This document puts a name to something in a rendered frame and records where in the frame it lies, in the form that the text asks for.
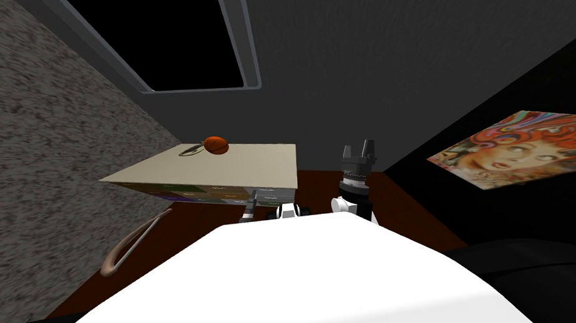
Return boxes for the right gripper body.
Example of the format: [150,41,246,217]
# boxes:
[339,154,376,180]

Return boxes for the beige cabinet with coloured drawers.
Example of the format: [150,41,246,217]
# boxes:
[96,136,301,219]

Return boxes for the orange ball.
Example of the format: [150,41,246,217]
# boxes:
[202,135,231,157]

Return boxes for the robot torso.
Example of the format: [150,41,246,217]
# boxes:
[23,188,540,323]

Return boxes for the tan curved bar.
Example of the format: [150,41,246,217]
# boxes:
[95,208,177,279]

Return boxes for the colourful woman face picture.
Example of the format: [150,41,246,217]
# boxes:
[423,107,576,194]

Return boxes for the grey framed dark window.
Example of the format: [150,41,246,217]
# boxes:
[12,0,264,105]

